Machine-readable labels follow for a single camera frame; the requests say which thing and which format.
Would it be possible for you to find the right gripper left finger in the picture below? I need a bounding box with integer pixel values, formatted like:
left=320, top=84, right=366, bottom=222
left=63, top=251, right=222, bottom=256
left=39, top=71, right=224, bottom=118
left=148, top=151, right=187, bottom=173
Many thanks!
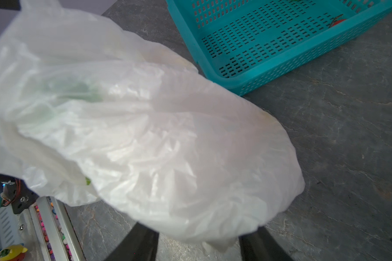
left=105, top=223, right=159, bottom=261

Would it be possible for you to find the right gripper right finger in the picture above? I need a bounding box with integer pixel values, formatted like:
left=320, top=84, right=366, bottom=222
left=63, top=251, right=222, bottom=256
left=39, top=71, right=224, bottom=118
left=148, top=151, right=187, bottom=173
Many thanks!
left=238, top=227, right=294, bottom=261

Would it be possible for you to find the white plastic bag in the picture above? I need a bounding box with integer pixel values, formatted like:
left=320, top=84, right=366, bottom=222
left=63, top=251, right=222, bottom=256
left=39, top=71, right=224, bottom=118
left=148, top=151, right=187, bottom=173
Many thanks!
left=0, top=1, right=305, bottom=250

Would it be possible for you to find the teal plastic basket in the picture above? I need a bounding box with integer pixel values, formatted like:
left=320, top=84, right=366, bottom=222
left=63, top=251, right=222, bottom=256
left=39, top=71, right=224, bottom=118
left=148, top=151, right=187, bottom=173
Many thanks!
left=167, top=0, right=392, bottom=96

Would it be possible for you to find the small red fruit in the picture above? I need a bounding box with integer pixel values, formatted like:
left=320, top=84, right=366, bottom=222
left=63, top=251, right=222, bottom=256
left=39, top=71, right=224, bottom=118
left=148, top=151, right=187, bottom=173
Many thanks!
left=328, top=14, right=346, bottom=28

